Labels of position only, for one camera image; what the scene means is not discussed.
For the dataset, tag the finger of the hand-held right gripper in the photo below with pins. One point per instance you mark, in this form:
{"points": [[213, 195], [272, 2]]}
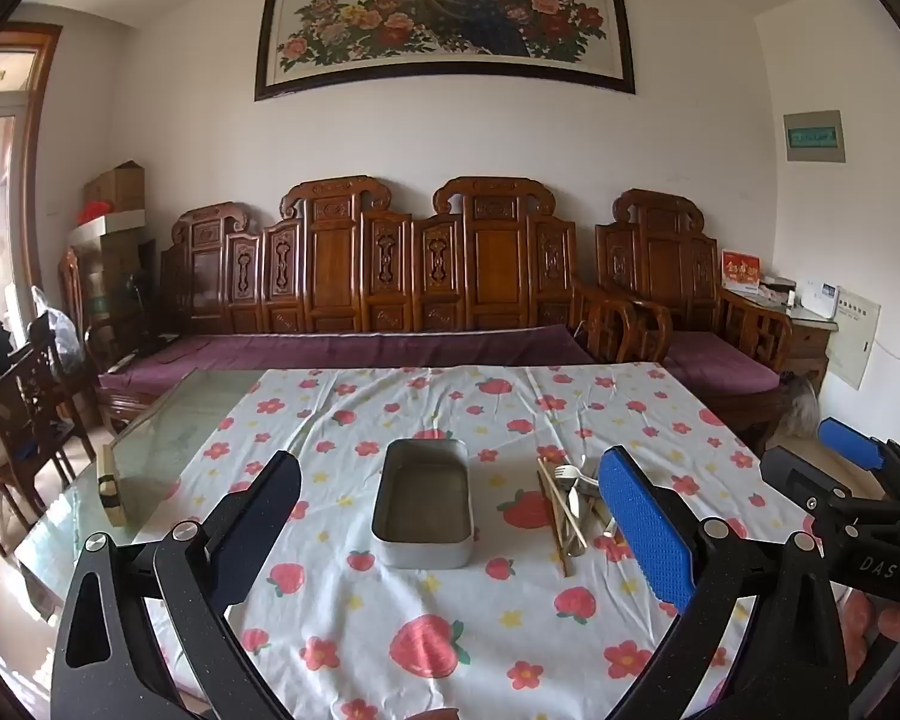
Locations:
{"points": [[795, 474], [851, 444]]}

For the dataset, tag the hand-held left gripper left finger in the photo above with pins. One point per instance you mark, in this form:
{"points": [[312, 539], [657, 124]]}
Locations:
{"points": [[262, 525]]}

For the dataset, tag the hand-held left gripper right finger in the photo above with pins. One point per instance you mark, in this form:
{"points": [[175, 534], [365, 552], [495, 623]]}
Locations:
{"points": [[645, 525]]}

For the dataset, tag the plain metal spoon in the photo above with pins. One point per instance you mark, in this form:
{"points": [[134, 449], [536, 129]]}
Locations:
{"points": [[579, 540]]}

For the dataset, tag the bamboo chopstick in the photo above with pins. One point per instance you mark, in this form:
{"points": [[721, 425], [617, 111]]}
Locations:
{"points": [[570, 517]]}

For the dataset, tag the metal fork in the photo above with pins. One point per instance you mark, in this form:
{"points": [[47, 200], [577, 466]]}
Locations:
{"points": [[586, 469]]}

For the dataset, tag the brown wooden chopstick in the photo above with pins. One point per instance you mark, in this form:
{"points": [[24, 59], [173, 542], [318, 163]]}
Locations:
{"points": [[559, 532]]}

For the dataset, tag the metal tin box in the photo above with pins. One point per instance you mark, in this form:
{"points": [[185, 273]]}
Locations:
{"points": [[424, 510]]}

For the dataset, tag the grey fluffy duster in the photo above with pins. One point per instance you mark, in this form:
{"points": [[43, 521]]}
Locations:
{"points": [[799, 405]]}

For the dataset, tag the white panel board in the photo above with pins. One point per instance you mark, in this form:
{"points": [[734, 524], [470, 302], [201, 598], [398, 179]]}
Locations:
{"points": [[855, 337]]}

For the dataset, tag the wooden side table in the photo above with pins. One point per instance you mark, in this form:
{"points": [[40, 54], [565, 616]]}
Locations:
{"points": [[806, 341]]}

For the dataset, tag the small purple seat cushion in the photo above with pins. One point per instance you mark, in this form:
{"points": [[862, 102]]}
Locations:
{"points": [[720, 364]]}

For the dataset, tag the white telephone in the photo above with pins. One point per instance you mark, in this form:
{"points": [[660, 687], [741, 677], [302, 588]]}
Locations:
{"points": [[821, 298]]}

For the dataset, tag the wooden block with black band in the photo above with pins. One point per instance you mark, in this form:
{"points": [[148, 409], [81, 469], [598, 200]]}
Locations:
{"points": [[112, 487]]}

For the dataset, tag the strawberry print tablecloth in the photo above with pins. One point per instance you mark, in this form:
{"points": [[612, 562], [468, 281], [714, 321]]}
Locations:
{"points": [[420, 615]]}

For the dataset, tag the long purple seat cushion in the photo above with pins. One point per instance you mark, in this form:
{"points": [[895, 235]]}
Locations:
{"points": [[345, 352]]}

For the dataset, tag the red desk calendar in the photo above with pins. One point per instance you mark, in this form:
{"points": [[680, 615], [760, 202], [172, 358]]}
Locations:
{"points": [[742, 270]]}

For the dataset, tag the dark wooden chair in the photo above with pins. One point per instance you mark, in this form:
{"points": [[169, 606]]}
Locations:
{"points": [[4, 450], [52, 405]]}

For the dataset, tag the carved wooden armchair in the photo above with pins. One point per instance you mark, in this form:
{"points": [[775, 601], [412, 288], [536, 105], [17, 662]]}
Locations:
{"points": [[660, 262]]}

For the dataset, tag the carved wooden sofa bench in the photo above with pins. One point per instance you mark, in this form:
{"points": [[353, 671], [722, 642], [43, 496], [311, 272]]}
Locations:
{"points": [[345, 262]]}

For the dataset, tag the clear plastic bag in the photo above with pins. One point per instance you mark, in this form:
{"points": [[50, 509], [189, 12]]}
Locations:
{"points": [[60, 330]]}

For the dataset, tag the white topped cardboard box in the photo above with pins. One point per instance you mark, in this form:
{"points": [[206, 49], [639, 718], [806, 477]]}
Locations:
{"points": [[109, 229]]}

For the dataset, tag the framed peacock painting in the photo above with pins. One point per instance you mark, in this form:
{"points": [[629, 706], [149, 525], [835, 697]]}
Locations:
{"points": [[450, 15]]}

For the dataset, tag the grey wall electrical box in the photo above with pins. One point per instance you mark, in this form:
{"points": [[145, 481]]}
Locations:
{"points": [[815, 136]]}

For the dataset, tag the wooden door frame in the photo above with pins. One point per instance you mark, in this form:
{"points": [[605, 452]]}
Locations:
{"points": [[37, 165]]}

